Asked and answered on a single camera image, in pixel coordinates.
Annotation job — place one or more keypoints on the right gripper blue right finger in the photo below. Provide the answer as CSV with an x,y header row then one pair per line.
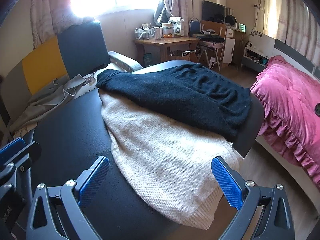
x,y
275,220

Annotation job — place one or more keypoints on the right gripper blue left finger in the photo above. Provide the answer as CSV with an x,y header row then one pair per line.
x,y
73,195

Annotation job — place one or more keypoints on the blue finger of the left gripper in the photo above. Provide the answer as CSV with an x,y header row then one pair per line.
x,y
12,148

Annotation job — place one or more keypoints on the black knit sweater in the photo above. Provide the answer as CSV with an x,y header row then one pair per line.
x,y
189,93

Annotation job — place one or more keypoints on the folding stool with items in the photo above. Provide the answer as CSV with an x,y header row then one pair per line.
x,y
212,39

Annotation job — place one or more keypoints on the grey yellow blue sofa chair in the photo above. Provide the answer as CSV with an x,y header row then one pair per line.
x,y
81,49

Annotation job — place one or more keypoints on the grey garment on chair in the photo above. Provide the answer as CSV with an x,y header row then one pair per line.
x,y
53,96

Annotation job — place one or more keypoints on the beige knit sweater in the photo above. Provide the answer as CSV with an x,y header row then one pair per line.
x,y
166,162

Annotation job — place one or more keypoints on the patterned window curtain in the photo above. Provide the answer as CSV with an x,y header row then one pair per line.
x,y
52,17

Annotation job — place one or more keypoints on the white small cabinet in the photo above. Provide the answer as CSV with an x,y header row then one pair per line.
x,y
229,46

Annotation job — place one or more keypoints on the wooden side table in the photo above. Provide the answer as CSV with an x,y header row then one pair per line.
x,y
163,44

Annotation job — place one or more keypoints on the jars and boxes on table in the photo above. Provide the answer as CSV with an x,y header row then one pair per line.
x,y
173,28

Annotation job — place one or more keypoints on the black television screen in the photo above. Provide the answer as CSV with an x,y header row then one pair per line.
x,y
214,12

